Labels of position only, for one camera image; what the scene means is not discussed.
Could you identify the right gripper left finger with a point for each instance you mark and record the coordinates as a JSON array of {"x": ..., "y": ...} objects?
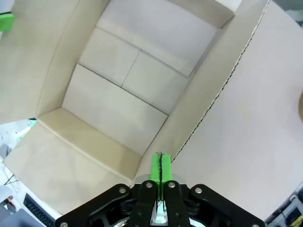
[{"x": 144, "y": 201}]

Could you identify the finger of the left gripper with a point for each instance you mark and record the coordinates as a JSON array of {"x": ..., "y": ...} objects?
[{"x": 6, "y": 22}]

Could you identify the black keyboard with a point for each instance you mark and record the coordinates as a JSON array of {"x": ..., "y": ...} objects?
[{"x": 38, "y": 210}]

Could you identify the bubble clock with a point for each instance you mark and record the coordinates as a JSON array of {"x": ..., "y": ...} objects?
[{"x": 23, "y": 131}]

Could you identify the brown cardboard box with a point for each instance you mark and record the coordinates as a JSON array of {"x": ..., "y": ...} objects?
[{"x": 118, "y": 106}]

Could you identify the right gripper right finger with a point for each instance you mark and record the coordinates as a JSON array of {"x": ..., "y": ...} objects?
[{"x": 176, "y": 201}]

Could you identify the brown packing tape roll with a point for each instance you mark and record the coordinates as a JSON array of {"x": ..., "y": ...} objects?
[{"x": 301, "y": 106}]

